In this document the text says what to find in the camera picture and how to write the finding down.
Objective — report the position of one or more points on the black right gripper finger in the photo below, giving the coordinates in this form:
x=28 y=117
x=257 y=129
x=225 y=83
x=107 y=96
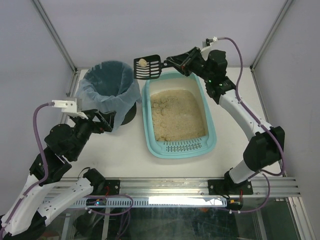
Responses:
x=181 y=58
x=179 y=67

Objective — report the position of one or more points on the translucent blue bin liner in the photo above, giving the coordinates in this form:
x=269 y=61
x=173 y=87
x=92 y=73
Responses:
x=110 y=95

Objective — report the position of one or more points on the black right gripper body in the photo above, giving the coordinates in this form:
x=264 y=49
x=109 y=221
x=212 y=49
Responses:
x=186 y=62

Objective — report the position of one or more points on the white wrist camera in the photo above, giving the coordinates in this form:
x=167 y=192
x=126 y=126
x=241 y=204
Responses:
x=72 y=106
x=207 y=44

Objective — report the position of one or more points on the teal litter box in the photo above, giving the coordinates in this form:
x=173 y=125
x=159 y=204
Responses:
x=172 y=80

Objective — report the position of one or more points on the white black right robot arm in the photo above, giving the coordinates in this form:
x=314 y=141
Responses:
x=265 y=142

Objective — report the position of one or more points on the white slotted cable duct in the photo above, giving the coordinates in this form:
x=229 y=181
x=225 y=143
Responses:
x=151 y=202

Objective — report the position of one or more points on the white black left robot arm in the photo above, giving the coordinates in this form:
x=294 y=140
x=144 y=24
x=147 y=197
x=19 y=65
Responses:
x=30 y=215

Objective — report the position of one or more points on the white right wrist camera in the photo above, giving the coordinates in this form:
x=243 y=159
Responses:
x=207 y=44

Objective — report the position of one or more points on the black trash bin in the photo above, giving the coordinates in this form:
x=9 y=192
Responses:
x=125 y=95

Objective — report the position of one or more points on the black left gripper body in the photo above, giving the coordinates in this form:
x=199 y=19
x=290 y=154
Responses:
x=96 y=120

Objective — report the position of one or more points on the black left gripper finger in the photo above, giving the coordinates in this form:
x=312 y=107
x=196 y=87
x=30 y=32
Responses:
x=109 y=117
x=101 y=124

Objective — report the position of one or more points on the black litter scoop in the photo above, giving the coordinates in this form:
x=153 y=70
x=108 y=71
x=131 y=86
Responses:
x=152 y=71

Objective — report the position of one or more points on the beige litter clump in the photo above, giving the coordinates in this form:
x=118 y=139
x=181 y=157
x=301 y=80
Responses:
x=142 y=63

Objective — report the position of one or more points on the beige cat litter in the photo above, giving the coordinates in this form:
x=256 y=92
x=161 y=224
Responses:
x=176 y=116

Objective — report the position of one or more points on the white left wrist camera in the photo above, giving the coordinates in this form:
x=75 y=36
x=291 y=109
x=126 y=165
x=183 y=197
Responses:
x=72 y=106

